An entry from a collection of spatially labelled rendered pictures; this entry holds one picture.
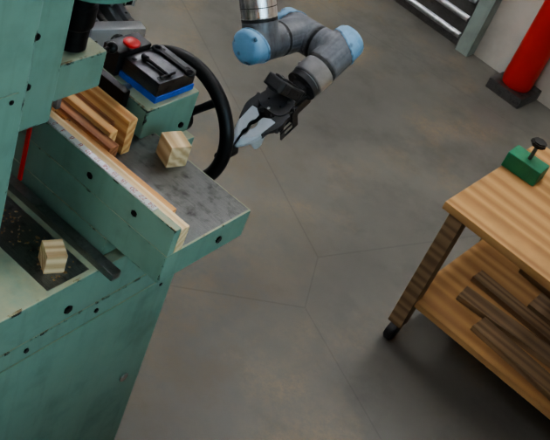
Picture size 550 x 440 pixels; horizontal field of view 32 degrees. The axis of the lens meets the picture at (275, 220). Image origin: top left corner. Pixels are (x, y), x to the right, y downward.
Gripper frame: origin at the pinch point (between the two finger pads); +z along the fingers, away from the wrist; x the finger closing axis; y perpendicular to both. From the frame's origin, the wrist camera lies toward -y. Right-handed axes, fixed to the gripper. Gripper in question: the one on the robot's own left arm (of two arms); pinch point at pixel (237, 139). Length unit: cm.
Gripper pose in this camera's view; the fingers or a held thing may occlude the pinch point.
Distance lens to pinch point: 189.4
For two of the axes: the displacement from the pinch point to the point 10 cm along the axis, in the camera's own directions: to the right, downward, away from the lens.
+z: -6.7, 6.7, -3.2
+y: 0.3, 4.5, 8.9
